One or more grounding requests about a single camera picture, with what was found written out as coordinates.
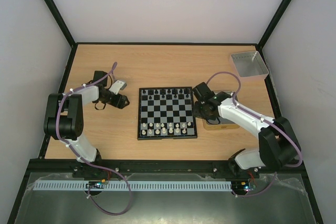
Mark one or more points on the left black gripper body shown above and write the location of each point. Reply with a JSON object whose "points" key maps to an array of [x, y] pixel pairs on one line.
{"points": [[118, 104]]}

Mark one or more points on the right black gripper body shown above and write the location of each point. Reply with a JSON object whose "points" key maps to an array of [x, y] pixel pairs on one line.
{"points": [[198, 110]]}

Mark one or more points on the gold tin piece tray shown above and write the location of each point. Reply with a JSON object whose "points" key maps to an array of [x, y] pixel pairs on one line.
{"points": [[219, 124]]}

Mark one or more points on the black grey chess board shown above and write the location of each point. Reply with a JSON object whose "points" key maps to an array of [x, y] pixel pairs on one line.
{"points": [[166, 105]]}

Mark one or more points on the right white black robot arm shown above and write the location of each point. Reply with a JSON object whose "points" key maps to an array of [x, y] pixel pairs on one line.
{"points": [[277, 142]]}

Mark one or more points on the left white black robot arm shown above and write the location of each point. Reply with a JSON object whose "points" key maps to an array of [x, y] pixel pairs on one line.
{"points": [[64, 114]]}

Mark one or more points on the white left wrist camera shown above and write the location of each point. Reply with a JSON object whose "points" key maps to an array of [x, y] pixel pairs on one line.
{"points": [[117, 86]]}

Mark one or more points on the black metal frame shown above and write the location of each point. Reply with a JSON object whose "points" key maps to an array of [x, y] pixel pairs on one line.
{"points": [[59, 164]]}

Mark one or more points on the grey slotted cable duct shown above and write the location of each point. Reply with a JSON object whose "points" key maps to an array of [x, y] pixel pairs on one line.
{"points": [[77, 185]]}

